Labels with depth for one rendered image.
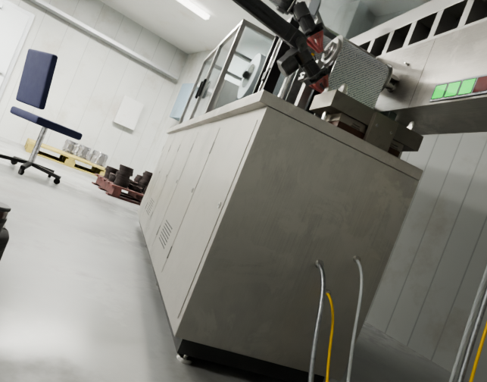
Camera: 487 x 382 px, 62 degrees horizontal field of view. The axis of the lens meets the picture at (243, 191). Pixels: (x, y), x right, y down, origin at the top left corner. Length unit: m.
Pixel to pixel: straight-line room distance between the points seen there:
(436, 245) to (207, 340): 2.45
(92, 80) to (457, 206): 6.79
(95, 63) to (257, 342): 7.50
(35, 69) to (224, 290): 3.72
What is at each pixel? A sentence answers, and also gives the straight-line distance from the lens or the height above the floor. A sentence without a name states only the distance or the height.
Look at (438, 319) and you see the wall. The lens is 3.37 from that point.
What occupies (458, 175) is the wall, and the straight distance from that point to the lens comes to 3.57.
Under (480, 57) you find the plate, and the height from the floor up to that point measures 1.29.
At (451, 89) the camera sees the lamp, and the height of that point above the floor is 1.19.
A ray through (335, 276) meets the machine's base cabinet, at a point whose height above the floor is 0.44.
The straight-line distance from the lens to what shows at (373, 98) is 1.76.
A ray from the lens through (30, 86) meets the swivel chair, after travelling 4.65.
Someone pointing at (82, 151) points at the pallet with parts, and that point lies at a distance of 7.81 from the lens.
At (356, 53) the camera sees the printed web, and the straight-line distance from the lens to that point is 1.74.
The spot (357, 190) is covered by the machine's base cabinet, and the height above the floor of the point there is 0.74.
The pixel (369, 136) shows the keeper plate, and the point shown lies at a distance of 1.48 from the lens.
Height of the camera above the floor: 0.56
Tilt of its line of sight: 1 degrees up
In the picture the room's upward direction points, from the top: 22 degrees clockwise
